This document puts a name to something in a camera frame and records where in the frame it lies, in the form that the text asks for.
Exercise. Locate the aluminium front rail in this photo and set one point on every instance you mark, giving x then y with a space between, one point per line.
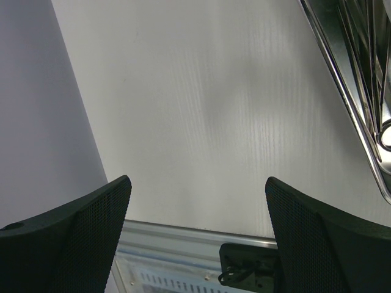
180 245

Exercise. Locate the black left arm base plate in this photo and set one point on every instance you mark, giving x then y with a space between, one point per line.
248 268

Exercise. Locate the stainless steel tray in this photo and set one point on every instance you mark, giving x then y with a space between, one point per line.
324 20

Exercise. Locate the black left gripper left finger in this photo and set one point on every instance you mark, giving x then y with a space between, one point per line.
70 248

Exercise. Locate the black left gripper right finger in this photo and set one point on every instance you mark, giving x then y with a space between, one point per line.
325 249

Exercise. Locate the white slotted cable duct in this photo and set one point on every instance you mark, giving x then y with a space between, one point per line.
158 281

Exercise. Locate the steel surgical scissors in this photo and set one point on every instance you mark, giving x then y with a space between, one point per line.
384 134

